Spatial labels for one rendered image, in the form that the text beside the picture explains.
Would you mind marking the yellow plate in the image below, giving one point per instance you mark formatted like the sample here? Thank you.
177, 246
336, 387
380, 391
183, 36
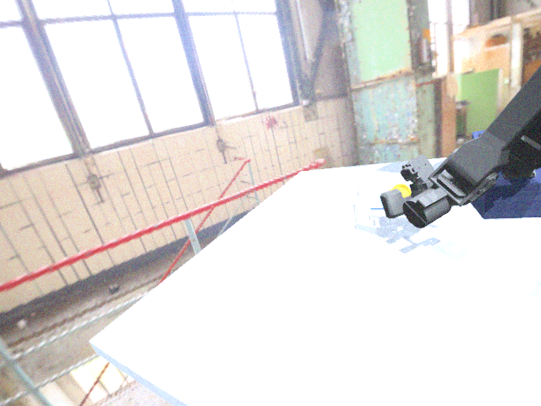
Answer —
403, 188

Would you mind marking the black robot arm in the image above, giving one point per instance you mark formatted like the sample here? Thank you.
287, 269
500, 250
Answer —
512, 144

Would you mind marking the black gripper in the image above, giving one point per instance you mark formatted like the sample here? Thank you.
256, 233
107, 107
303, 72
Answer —
393, 200

